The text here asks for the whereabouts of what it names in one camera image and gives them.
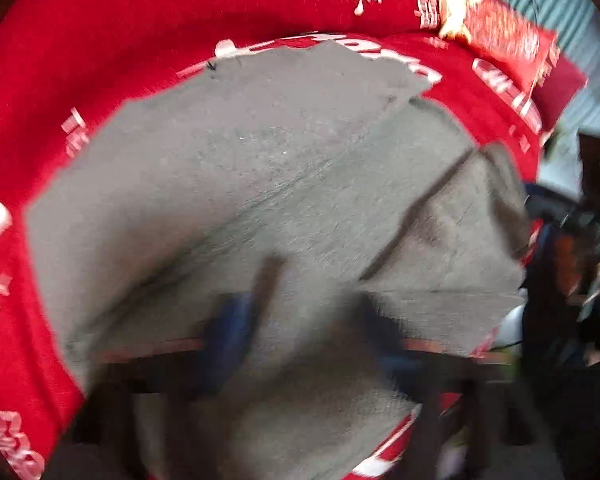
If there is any red printed sofa cover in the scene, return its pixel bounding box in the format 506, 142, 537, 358
0, 0, 589, 480

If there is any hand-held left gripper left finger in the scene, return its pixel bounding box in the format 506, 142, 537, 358
60, 290, 262, 480

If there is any grey knit sweater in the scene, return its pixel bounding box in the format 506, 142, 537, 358
25, 40, 532, 480

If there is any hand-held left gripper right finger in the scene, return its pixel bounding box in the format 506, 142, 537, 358
352, 294, 528, 480

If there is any red cushion with cream fringe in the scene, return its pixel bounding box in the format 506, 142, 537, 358
429, 0, 562, 88

